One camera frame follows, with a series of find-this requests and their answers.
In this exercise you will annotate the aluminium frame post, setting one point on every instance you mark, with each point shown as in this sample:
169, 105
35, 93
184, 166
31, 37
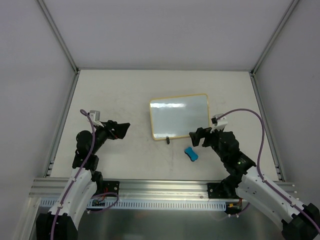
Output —
57, 34
280, 26

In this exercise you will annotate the right aluminium frame post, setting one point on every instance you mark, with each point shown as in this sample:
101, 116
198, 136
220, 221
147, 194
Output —
280, 26

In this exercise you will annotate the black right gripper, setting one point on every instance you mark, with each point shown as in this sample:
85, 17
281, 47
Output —
206, 136

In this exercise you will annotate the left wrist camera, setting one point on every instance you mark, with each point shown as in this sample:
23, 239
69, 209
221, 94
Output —
95, 117

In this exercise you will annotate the left aluminium frame post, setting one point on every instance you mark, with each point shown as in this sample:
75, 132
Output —
57, 34

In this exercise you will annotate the yellow framed whiteboard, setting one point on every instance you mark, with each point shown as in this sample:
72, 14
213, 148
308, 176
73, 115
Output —
177, 116

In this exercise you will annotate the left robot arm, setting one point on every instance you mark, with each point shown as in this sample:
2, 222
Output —
63, 218

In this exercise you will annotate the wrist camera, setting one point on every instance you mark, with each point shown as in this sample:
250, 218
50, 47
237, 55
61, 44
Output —
95, 117
219, 122

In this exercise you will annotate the aluminium rail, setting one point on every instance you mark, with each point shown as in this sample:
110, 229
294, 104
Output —
168, 190

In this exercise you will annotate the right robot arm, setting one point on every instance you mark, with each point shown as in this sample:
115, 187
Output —
296, 220

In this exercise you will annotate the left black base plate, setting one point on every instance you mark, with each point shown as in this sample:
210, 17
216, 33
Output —
110, 186

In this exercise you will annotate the blue whiteboard eraser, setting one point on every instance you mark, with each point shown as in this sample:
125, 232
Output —
193, 156

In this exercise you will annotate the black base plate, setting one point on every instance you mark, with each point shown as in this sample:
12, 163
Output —
220, 191
110, 186

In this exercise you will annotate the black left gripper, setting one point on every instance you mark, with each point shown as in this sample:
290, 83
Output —
111, 129

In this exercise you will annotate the white slotted cable duct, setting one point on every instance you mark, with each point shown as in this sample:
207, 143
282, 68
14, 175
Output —
134, 204

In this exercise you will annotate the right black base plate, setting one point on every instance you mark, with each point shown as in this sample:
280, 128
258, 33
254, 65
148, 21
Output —
220, 191

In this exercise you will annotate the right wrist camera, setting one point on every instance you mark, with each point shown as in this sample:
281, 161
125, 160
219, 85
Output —
219, 122

